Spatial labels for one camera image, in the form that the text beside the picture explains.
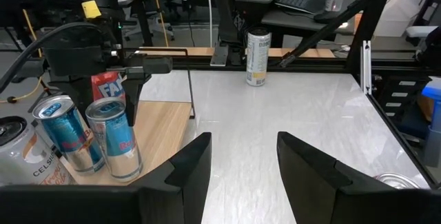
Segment black aluminium table frame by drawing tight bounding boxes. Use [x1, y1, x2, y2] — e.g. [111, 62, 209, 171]
[137, 0, 441, 190]

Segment red Fanta can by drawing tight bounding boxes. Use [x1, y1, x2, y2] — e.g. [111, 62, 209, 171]
[373, 172, 422, 190]
[91, 71, 127, 103]

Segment wooden shelf black wire legs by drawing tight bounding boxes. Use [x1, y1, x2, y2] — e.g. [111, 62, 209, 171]
[60, 46, 196, 187]

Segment black drawer unit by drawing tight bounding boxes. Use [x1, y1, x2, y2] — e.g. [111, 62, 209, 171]
[373, 74, 427, 139]

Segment blue silver Red Bull can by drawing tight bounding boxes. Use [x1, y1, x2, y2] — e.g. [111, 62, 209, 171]
[32, 94, 106, 176]
[85, 96, 144, 183]

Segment white cable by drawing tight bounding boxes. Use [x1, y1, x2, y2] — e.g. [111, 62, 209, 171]
[204, 0, 214, 48]

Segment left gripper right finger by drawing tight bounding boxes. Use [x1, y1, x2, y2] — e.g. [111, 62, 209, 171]
[277, 131, 356, 224]

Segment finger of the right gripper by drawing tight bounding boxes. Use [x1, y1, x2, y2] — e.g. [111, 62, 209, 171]
[120, 73, 153, 128]
[50, 74, 94, 114]

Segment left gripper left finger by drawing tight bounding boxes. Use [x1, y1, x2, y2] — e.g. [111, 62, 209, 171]
[139, 131, 213, 224]

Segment blue plastic bin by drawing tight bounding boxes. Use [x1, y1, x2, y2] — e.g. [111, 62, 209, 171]
[420, 79, 441, 168]

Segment black computer mouse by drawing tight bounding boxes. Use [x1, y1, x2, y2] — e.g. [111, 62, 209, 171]
[314, 10, 342, 24]

